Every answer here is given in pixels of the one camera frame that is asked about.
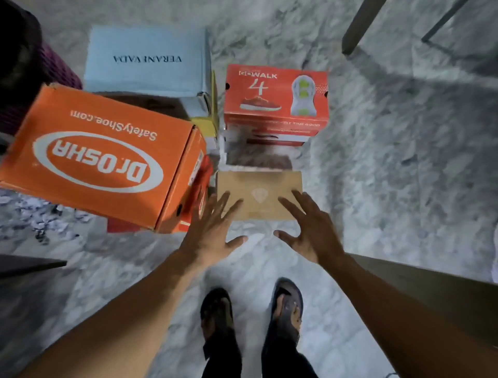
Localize person's left hand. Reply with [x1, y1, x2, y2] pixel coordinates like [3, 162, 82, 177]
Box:
[179, 191, 249, 270]

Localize person's right hand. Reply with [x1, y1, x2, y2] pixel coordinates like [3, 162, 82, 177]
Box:
[273, 190, 346, 267]

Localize red Nike shoe box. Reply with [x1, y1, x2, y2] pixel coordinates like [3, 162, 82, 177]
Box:
[107, 155, 214, 235]

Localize brown cardboard shoe box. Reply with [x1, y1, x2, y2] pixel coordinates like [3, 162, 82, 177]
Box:
[216, 170, 304, 222]

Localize white Skechers ArchFit shoe box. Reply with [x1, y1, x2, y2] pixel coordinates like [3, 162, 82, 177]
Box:
[224, 124, 312, 147]

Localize yellow shoebox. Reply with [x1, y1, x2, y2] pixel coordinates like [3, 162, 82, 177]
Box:
[189, 70, 220, 139]

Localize orange Dr.Osha shoe box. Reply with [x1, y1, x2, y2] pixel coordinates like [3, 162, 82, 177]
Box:
[0, 83, 208, 235]

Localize red Skechers GoWalk shoe box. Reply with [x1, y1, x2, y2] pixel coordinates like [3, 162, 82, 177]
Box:
[223, 63, 330, 138]

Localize pile of paper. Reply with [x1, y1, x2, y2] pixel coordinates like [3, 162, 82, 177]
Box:
[0, 194, 93, 247]

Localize light blue Veranevada box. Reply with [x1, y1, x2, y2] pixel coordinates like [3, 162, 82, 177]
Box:
[83, 25, 213, 120]

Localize person's right forearm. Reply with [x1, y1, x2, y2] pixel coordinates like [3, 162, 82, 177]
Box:
[323, 253, 498, 378]

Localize person's left forearm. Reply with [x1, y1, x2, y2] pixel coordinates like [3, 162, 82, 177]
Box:
[15, 251, 211, 378]

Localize person's left foot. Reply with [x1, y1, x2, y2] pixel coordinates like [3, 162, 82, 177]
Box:
[203, 298, 232, 340]

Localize person's foot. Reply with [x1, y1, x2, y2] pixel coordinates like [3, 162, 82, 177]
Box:
[272, 294, 302, 336]
[203, 298, 232, 340]

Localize person's right foot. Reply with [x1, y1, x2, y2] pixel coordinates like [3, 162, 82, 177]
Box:
[272, 294, 302, 336]

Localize black sandal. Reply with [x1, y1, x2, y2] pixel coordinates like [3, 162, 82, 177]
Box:
[268, 277, 305, 348]
[200, 287, 234, 344]

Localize black trousers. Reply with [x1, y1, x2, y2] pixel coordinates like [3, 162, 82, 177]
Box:
[201, 327, 318, 378]

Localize purple plastic basket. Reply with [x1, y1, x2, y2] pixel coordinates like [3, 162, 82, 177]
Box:
[0, 38, 83, 137]

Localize thin dark metal bar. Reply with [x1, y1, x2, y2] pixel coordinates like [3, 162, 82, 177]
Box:
[421, 0, 470, 44]

